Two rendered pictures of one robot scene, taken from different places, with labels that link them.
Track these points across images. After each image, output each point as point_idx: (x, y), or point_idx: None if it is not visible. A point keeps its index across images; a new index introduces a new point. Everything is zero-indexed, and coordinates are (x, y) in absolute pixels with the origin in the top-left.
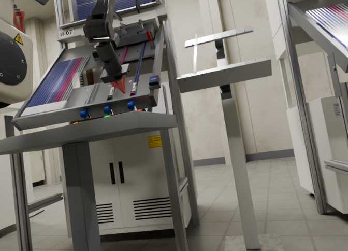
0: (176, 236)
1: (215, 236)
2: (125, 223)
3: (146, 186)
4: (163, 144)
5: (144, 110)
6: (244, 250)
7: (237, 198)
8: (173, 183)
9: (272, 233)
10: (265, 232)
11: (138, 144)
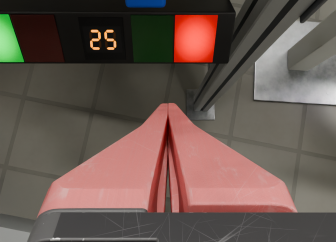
0: (201, 103)
1: (237, 9)
2: None
3: None
4: (245, 48)
5: (233, 27)
6: (285, 70)
7: (328, 41)
8: (228, 81)
9: (328, 15)
10: (318, 9)
11: None
